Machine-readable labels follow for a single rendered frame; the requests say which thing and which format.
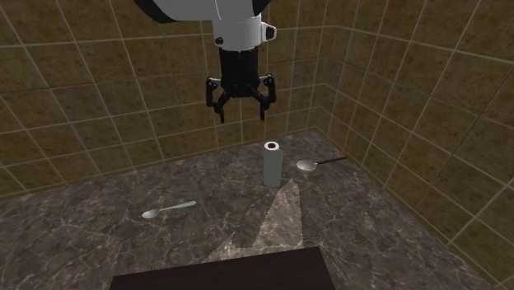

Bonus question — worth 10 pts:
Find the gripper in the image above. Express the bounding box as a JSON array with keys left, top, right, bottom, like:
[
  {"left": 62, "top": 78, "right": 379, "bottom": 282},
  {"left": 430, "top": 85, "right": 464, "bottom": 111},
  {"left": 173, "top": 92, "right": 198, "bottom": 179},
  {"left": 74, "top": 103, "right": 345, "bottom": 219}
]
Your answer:
[{"left": 205, "top": 46, "right": 278, "bottom": 125}]

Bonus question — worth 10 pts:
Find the white paper towel roll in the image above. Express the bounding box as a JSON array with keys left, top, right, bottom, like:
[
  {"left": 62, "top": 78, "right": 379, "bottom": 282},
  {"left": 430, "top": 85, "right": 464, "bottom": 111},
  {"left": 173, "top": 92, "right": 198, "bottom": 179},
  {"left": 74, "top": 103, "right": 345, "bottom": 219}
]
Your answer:
[{"left": 263, "top": 140, "right": 283, "bottom": 189}]

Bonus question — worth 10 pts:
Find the black-handled silver spoon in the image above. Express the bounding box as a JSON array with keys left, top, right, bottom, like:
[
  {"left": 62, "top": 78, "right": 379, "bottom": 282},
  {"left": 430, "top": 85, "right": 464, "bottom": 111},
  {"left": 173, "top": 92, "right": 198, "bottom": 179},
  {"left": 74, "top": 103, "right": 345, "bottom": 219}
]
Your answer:
[{"left": 296, "top": 156, "right": 349, "bottom": 172}]

